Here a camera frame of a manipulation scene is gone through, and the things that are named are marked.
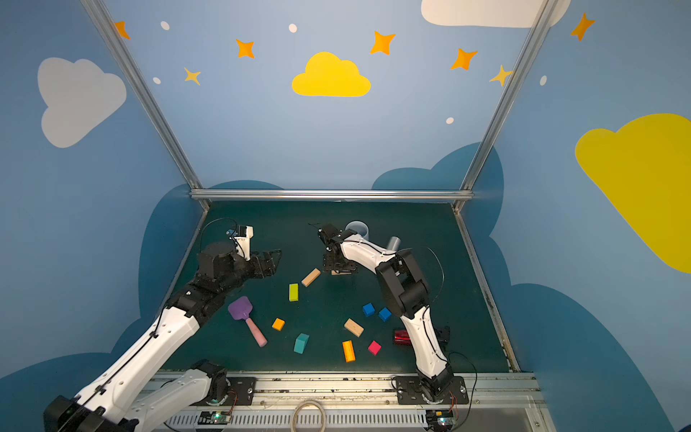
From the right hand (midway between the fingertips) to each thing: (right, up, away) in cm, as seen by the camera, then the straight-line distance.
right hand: (339, 266), depth 99 cm
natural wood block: (-10, -4, -2) cm, 11 cm away
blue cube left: (+10, -13, -11) cm, 20 cm away
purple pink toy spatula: (-32, -12, -12) cm, 36 cm away
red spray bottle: (+20, -21, -16) cm, 33 cm away
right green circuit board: (+30, -37, -28) cm, 55 cm away
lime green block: (-16, -9, -6) cm, 19 cm away
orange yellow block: (+4, -24, -18) cm, 30 cm away
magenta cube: (+12, -23, -17) cm, 31 cm away
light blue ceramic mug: (+8, +14, +6) cm, 17 cm away
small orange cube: (-19, -17, -13) cm, 29 cm away
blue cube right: (+16, -14, -12) cm, 24 cm away
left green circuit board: (-31, -37, -29) cm, 56 cm away
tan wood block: (+5, -18, -13) cm, 23 cm away
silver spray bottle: (+22, +8, +5) cm, 24 cm away
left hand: (-18, +7, -23) cm, 30 cm away
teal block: (-11, -22, -17) cm, 30 cm away
